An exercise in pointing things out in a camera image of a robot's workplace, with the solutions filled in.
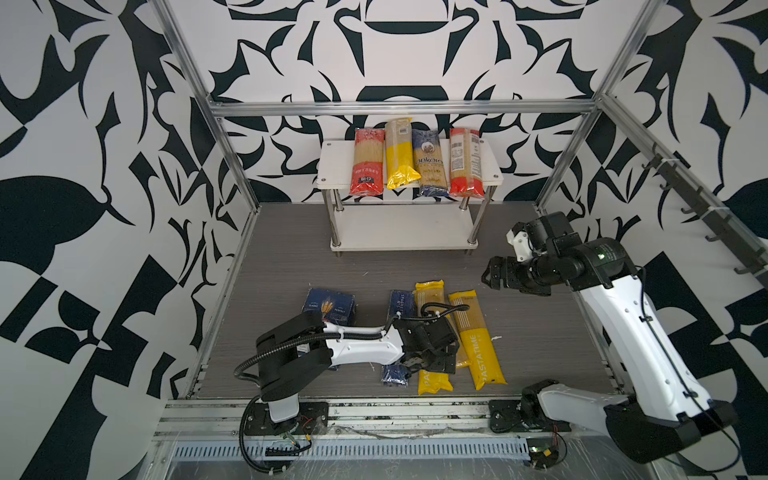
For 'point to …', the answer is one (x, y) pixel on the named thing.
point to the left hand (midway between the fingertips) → (443, 360)
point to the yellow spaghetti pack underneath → (427, 293)
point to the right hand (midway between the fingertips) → (496, 275)
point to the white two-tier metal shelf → (400, 227)
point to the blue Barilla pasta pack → (337, 308)
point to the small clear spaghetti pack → (463, 320)
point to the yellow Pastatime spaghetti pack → (478, 341)
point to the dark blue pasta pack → (402, 303)
